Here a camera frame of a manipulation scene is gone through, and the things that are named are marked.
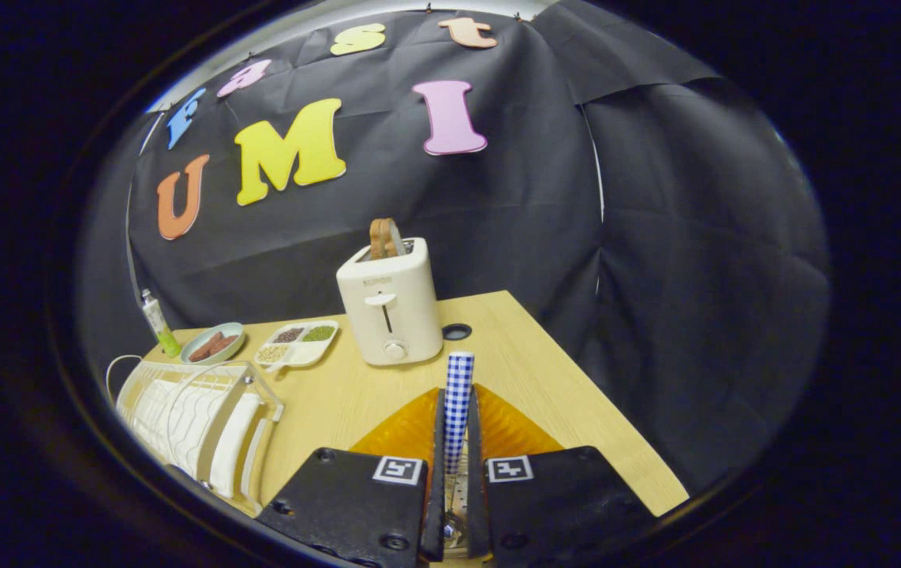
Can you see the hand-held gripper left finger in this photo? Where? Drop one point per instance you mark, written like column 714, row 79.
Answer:
column 435, row 505

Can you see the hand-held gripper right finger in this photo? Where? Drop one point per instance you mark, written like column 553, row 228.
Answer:
column 476, row 505

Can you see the white divided dish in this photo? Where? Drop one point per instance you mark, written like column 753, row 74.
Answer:
column 304, row 355

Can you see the pale green plate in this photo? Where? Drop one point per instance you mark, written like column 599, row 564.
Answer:
column 229, row 329

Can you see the black table grommet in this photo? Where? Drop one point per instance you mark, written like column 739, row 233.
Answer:
column 457, row 332

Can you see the cream toaster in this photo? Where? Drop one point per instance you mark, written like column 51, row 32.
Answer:
column 391, row 315

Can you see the pile of green beans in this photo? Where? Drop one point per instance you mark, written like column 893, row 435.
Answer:
column 319, row 333

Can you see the white drip tray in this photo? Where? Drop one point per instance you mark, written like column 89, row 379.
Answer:
column 233, row 442

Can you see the pile of yellow beans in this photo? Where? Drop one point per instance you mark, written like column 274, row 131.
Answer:
column 272, row 353

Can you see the pile of dark beans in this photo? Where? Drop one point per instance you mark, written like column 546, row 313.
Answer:
column 289, row 334

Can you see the brown meat piece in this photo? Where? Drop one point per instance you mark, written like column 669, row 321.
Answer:
column 204, row 348
column 225, row 345

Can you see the clear bottle with green liquid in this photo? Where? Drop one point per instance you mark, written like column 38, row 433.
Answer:
column 157, row 319

